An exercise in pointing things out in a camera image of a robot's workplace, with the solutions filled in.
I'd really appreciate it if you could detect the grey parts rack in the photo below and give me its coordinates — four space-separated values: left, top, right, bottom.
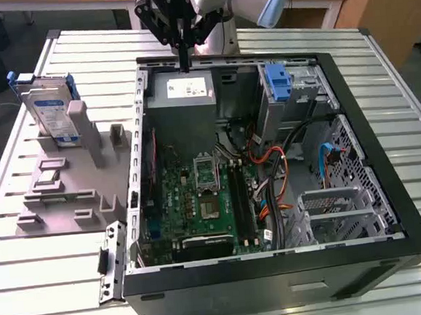
6 96 141 240

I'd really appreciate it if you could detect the black RAM slot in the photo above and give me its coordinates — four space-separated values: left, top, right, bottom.
229 160 252 247
234 159 257 247
225 160 248 248

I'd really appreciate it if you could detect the metal disk bay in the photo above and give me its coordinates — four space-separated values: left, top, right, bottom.
295 183 400 248

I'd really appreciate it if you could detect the hard disk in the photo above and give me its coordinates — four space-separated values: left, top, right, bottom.
5 65 84 152

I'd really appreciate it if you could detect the black graphics card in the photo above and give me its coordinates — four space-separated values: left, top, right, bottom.
171 231 237 263

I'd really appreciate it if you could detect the silver CPU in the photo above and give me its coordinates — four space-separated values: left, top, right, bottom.
36 171 62 183

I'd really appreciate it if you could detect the blue board connector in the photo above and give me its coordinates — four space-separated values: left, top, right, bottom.
148 221 163 240

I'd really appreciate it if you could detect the metal optical drive cage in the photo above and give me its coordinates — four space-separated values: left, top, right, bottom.
252 58 341 147

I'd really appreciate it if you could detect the grey power supply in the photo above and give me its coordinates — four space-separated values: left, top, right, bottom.
141 68 221 163

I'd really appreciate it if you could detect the orange power wire black plug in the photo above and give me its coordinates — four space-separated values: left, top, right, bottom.
321 145 350 189

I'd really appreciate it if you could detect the orange red wire bundle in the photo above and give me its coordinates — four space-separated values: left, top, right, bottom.
248 145 293 220

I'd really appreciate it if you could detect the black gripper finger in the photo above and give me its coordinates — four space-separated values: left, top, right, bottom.
181 12 226 74
133 0 187 78

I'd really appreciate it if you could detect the yellow black wire bundle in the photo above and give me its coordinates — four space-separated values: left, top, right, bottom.
214 139 250 164

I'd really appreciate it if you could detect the black cable bundle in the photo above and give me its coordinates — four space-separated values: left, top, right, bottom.
258 114 349 251

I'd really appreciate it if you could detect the green motherboard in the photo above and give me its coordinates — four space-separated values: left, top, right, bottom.
132 148 276 266

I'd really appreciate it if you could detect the CPU socket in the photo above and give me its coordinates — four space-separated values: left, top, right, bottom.
199 196 223 222

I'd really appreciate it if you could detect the green RAM stick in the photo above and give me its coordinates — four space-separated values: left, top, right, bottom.
41 192 80 205

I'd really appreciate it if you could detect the blue drive latch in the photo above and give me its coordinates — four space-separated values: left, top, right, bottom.
265 63 294 103

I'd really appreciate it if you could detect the metal socket cover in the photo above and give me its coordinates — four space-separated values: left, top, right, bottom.
193 152 222 198

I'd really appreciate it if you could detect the black PC case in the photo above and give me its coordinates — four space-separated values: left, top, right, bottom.
79 33 421 315

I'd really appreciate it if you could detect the thin red wire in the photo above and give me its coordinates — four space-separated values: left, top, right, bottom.
145 127 163 207

